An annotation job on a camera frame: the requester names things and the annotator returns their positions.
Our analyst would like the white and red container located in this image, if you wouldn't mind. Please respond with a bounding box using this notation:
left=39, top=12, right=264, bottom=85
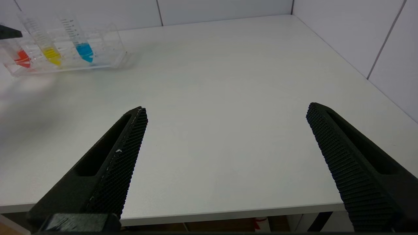
left=253, top=217, right=271, bottom=232

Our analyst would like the clear plastic test tube rack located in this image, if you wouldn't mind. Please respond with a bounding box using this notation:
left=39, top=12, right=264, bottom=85
left=0, top=22, right=128, bottom=77

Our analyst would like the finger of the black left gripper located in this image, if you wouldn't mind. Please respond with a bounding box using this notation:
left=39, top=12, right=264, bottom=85
left=0, top=24, right=23, bottom=40

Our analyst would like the black table leg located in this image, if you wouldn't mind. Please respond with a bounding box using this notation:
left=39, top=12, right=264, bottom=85
left=307, top=211, right=333, bottom=232

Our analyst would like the test tube with yellow pigment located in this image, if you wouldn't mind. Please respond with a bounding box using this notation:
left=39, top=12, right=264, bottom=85
left=17, top=11, right=62, bottom=67

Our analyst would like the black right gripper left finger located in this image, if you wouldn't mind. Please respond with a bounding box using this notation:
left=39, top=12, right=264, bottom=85
left=27, top=106, right=148, bottom=233

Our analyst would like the test tube with blue pigment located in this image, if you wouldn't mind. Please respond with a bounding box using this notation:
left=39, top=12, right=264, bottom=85
left=57, top=11, right=94, bottom=63

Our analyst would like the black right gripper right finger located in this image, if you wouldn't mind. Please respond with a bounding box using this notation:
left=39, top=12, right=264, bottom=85
left=306, top=102, right=418, bottom=233

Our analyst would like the test tube with red pigment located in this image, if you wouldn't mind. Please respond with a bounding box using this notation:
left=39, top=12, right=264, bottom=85
left=0, top=39, right=32, bottom=69

